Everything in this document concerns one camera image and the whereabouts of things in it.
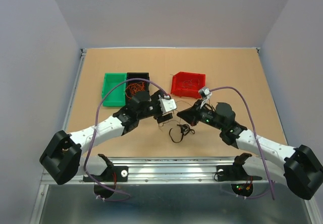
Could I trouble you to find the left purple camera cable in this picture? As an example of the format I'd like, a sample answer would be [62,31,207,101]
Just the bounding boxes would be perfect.
[83,79,171,202]

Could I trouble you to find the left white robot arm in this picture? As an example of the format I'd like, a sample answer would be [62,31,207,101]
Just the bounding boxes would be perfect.
[39,90,177,185]

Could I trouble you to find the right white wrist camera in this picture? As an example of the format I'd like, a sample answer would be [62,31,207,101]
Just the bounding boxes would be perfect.
[198,87,212,108]

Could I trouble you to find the red plastic bin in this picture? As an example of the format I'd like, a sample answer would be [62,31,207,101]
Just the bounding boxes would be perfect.
[171,72,206,99]

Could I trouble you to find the aluminium table side frame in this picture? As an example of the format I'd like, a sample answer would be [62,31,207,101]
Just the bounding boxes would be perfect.
[54,48,87,133]

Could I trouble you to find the green plastic bin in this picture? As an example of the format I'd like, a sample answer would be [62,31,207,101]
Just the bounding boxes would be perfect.
[101,72,127,108]

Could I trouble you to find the orange cable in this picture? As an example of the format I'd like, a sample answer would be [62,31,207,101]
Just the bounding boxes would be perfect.
[125,81,147,100]

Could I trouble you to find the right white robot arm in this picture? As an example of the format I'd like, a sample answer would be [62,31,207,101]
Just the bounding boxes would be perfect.
[177,100,322,200]

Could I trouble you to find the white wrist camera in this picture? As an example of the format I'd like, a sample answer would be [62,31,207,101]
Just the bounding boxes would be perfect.
[198,87,212,108]
[159,95,177,114]

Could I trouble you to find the aluminium mounting rail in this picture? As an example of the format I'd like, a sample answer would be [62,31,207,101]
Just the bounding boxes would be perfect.
[42,158,263,184]

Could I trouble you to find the black and orange cables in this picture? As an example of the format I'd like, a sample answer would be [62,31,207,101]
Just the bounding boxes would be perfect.
[168,123,195,144]

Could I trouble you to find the black plastic bin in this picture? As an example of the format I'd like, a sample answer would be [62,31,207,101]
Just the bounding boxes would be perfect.
[125,72,149,103]

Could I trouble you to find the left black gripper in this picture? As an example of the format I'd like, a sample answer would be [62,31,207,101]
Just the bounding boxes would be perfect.
[137,89,172,123]

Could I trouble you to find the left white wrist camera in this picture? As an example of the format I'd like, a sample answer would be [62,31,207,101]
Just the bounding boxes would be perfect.
[159,95,177,114]

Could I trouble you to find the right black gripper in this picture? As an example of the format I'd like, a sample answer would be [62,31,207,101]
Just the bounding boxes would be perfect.
[176,99,225,131]

